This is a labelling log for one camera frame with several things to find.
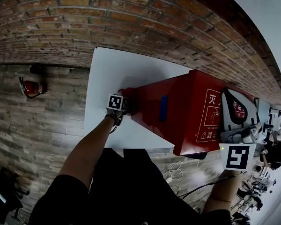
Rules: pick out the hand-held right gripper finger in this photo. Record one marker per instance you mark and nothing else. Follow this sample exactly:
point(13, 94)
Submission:
point(224, 123)
point(251, 111)

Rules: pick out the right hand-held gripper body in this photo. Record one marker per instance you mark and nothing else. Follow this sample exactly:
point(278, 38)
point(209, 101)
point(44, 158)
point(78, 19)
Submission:
point(236, 157)

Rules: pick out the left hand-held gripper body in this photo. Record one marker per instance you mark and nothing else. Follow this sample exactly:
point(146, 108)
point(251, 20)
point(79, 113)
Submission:
point(116, 102)

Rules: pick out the red fire extinguisher box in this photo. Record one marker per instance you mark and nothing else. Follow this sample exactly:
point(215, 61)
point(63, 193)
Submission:
point(185, 107)

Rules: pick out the person's left forearm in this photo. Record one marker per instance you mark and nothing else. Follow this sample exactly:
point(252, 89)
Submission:
point(89, 146)

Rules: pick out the person's right forearm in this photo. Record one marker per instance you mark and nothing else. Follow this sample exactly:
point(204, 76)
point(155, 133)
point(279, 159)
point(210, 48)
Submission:
point(223, 191)

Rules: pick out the red fire extinguisher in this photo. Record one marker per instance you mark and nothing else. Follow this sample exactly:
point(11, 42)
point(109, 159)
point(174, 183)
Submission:
point(31, 87)

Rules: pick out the light blue desk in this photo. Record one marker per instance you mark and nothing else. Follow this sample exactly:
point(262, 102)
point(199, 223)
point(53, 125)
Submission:
point(263, 116)

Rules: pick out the black left wrist band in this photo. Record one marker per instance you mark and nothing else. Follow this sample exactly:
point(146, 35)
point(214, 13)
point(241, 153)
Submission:
point(112, 118)

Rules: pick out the black desk equipment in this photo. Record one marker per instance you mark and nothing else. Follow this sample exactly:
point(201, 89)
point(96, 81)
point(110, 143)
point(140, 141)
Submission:
point(279, 118)

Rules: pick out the small black floor object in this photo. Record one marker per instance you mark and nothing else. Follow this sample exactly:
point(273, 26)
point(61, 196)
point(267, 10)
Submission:
point(36, 69)

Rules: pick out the person's dark shirt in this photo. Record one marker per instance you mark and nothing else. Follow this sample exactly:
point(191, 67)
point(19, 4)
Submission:
point(131, 191)

